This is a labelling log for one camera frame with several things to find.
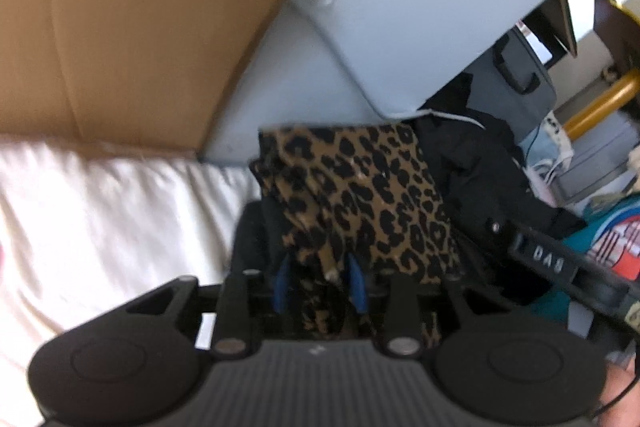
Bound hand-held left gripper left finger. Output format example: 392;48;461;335
124;253;294;356

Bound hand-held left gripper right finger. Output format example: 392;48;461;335
346;252;507;356

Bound leopard print skirt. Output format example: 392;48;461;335
248;123;463;343

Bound teal printed cloth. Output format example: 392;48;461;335
530;194;640;323

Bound dark cloth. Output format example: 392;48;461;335
415;72;586;248

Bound yellow pole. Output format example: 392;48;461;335
562;69;640;141

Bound white printed blanket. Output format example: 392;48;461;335
0;134;266;427

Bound grey suitcase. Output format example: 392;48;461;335
492;29;558;135

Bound brown wooden furniture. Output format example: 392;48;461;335
594;0;640;80

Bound brown cardboard sheet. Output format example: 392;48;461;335
0;0;326;158

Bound white cable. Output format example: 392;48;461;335
419;108;487;130

